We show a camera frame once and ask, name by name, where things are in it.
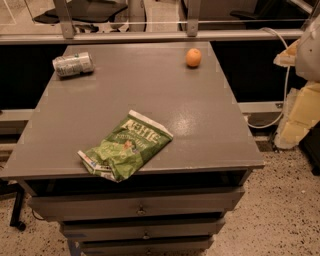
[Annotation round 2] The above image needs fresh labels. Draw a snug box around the top grey drawer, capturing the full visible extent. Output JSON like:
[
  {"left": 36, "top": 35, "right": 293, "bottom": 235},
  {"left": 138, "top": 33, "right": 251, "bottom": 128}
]
[{"left": 29, "top": 187, "right": 244, "bottom": 221}]

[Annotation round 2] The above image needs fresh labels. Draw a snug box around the grey metal railing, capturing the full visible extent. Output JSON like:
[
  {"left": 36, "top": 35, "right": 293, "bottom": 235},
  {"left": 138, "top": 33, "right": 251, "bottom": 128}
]
[{"left": 0, "top": 0, "right": 304, "bottom": 45}]

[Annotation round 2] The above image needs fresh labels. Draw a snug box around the middle grey drawer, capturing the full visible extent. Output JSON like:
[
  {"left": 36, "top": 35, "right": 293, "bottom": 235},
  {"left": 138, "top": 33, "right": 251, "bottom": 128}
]
[{"left": 62, "top": 216, "right": 225, "bottom": 242}]

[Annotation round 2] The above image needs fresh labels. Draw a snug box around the bottom grey drawer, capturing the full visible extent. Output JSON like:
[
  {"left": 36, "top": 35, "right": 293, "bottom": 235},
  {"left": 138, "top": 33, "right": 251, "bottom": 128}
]
[{"left": 80, "top": 236, "right": 213, "bottom": 256}]

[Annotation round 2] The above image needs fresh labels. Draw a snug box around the black stand leg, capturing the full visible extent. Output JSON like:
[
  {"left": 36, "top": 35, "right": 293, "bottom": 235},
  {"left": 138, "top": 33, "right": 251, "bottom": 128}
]
[{"left": 0, "top": 180, "right": 26, "bottom": 231}]

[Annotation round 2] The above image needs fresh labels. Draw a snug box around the grey drawer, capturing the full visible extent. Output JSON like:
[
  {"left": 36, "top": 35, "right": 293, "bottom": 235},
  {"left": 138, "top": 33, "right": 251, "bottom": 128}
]
[
  {"left": 29, "top": 187, "right": 244, "bottom": 221},
  {"left": 80, "top": 236, "right": 213, "bottom": 256},
  {"left": 62, "top": 216, "right": 225, "bottom": 242}
]

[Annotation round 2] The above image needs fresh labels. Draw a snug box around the grey drawer cabinet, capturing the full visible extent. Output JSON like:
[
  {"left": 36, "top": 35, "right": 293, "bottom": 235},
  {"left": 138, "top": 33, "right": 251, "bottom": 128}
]
[{"left": 2, "top": 42, "right": 263, "bottom": 256}]

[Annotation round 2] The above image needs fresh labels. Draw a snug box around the crushed silver soda can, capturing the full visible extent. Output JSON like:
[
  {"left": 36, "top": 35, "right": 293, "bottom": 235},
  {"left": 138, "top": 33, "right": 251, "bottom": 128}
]
[{"left": 52, "top": 52, "right": 94, "bottom": 77}]

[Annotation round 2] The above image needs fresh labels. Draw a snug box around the green jalapeno chip bag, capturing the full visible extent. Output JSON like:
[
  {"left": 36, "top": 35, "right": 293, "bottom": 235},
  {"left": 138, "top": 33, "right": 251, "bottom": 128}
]
[{"left": 77, "top": 110, "right": 173, "bottom": 183}]

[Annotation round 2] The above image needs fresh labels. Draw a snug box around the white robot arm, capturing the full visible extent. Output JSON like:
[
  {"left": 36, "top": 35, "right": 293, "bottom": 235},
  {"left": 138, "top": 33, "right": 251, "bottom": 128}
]
[{"left": 274, "top": 16, "right": 320, "bottom": 149}]

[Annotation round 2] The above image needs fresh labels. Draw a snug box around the orange fruit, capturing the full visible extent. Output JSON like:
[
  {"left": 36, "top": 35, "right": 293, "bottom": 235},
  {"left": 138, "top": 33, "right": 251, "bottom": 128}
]
[{"left": 185, "top": 48, "right": 202, "bottom": 67}]

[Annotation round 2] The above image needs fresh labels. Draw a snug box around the black office chair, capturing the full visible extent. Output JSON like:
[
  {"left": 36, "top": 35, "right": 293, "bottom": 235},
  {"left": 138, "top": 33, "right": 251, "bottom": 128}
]
[{"left": 33, "top": 0, "right": 128, "bottom": 32}]

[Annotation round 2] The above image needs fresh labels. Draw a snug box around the white cable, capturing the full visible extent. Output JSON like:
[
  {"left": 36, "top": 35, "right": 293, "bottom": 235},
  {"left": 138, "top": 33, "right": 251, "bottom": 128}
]
[{"left": 246, "top": 27, "right": 292, "bottom": 130}]

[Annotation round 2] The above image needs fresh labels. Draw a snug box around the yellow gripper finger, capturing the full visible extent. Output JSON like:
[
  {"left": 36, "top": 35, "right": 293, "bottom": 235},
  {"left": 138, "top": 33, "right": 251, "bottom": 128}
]
[
  {"left": 273, "top": 39, "right": 299, "bottom": 67},
  {"left": 274, "top": 82, "right": 320, "bottom": 149}
]

